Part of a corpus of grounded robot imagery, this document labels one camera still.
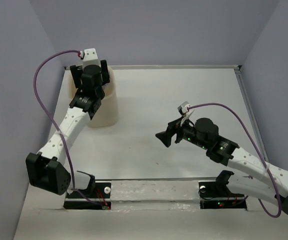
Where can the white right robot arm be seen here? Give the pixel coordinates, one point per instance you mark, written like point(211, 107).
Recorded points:
point(263, 181)

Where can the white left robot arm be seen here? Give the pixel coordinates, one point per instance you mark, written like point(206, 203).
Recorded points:
point(46, 167)

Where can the right black base slot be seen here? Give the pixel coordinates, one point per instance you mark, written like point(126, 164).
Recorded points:
point(216, 194)

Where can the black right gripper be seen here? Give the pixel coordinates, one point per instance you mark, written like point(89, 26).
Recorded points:
point(165, 136)

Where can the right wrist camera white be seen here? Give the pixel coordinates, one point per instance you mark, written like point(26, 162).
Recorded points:
point(185, 112)

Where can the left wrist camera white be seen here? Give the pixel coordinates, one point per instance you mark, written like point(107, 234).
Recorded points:
point(89, 57)

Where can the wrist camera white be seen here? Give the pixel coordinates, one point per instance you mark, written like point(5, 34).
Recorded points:
point(185, 112)
point(89, 57)

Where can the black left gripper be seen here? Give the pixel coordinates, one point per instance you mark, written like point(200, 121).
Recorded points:
point(76, 72)

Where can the beige plastic bin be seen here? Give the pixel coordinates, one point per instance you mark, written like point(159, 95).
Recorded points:
point(107, 107)

